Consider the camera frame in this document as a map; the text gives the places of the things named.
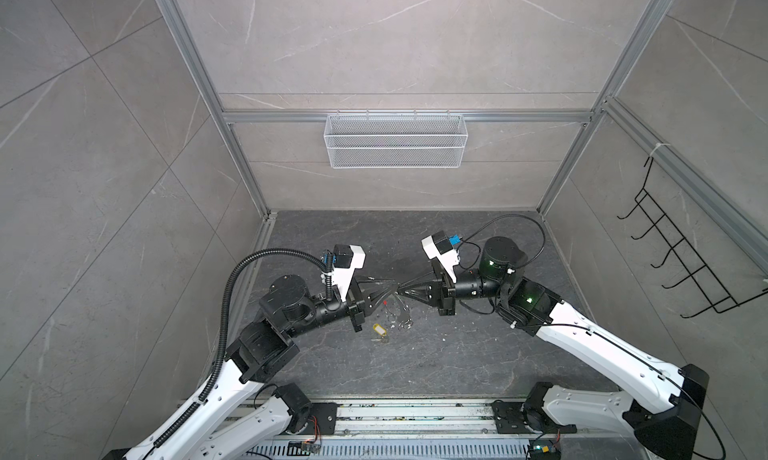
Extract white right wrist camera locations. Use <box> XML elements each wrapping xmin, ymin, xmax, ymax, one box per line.
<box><xmin>421</xmin><ymin>230</ymin><xmax>460</xmax><ymax>282</ymax></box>

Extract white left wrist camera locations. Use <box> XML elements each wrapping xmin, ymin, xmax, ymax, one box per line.
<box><xmin>322</xmin><ymin>244</ymin><xmax>366</xmax><ymax>303</ymax></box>

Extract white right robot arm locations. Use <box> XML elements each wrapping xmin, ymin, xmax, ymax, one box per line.
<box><xmin>397</xmin><ymin>233</ymin><xmax>709</xmax><ymax>459</ymax></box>

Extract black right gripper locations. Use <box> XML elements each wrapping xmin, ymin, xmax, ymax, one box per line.
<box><xmin>400</xmin><ymin>260</ymin><xmax>511</xmax><ymax>318</ymax></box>

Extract black right camera cable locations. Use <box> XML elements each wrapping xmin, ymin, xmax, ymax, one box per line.
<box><xmin>458</xmin><ymin>212</ymin><xmax>547</xmax><ymax>269</ymax></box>

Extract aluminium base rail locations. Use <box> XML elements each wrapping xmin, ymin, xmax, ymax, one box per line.
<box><xmin>173</xmin><ymin>398</ymin><xmax>601</xmax><ymax>460</ymax></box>

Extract white wire mesh basket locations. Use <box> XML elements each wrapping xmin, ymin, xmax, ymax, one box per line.
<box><xmin>323</xmin><ymin>114</ymin><xmax>469</xmax><ymax>169</ymax></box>

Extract black corrugated cable conduit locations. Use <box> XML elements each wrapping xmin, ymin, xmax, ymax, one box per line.
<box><xmin>152</xmin><ymin>248</ymin><xmax>328</xmax><ymax>449</ymax></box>

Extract yellow capped key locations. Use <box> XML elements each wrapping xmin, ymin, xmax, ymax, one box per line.
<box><xmin>373</xmin><ymin>323</ymin><xmax>389</xmax><ymax>343</ymax></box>

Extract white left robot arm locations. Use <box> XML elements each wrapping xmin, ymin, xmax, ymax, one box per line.
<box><xmin>106</xmin><ymin>275</ymin><xmax>397</xmax><ymax>459</ymax></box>

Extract aluminium frame profiles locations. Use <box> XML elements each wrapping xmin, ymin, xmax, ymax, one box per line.
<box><xmin>143</xmin><ymin>0</ymin><xmax>768</xmax><ymax>395</ymax></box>

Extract black wire hook rack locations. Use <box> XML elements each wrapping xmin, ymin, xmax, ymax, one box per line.
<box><xmin>616</xmin><ymin>156</ymin><xmax>767</xmax><ymax>319</ymax></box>

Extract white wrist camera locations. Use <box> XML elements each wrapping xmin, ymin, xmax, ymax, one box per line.
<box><xmin>421</xmin><ymin>230</ymin><xmax>460</xmax><ymax>282</ymax></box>
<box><xmin>322</xmin><ymin>244</ymin><xmax>366</xmax><ymax>303</ymax></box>

